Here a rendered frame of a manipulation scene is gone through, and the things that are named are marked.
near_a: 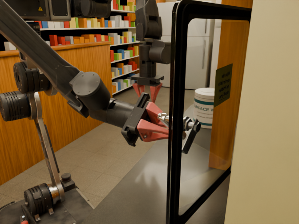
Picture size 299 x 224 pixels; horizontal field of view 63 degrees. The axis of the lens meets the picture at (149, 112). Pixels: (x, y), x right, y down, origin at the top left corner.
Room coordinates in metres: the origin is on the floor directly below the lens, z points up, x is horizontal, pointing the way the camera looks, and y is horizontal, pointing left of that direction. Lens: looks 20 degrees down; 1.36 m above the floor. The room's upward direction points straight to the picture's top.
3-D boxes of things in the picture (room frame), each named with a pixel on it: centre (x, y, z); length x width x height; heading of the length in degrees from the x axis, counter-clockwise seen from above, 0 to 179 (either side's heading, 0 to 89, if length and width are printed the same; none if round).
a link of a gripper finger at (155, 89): (0.84, 0.00, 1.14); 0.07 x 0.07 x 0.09; 66
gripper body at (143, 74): (0.85, 0.01, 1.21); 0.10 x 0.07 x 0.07; 66
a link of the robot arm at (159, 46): (0.82, -0.02, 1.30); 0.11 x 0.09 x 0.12; 40
